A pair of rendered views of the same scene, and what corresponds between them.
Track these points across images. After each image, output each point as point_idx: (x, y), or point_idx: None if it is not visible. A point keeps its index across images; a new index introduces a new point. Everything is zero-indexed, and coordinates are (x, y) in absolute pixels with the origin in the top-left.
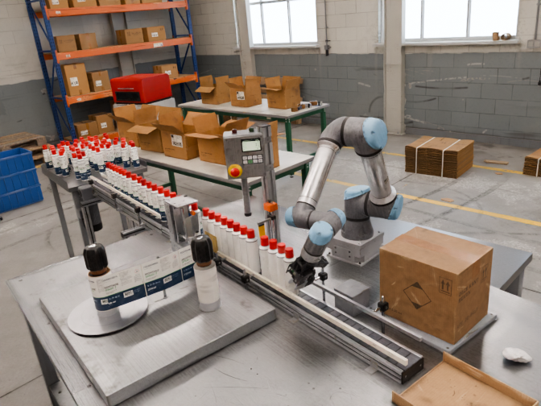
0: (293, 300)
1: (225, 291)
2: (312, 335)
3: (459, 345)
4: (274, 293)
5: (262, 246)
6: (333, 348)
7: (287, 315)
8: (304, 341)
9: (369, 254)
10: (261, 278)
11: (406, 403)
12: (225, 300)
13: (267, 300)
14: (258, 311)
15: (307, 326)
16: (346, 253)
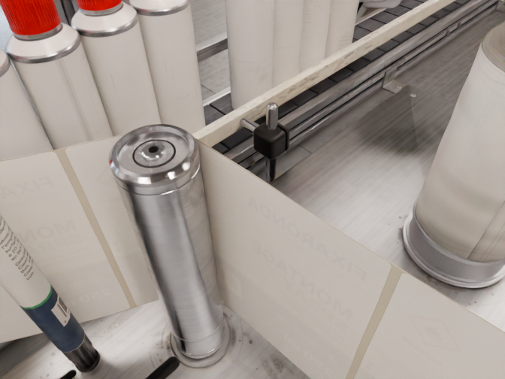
0: (358, 59)
1: (330, 212)
2: (441, 62)
3: None
4: (327, 92)
5: None
6: (470, 40)
7: (375, 98)
8: (467, 71)
9: None
10: (276, 98)
11: None
12: (403, 201)
13: (309, 135)
14: (437, 113)
15: (411, 68)
16: (125, 0)
